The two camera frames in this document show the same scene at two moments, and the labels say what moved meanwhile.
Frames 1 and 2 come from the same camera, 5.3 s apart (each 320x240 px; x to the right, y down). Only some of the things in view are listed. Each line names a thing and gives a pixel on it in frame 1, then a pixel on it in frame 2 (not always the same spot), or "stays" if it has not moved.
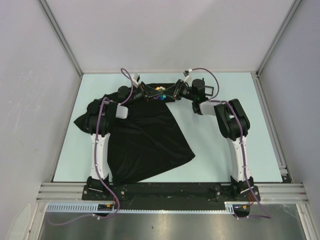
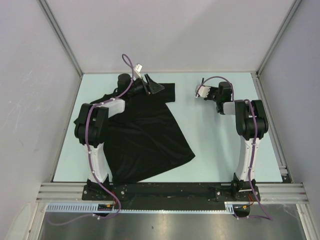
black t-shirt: (145, 137) stays
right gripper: (174, 91) to (212, 88)
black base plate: (171, 192) stays
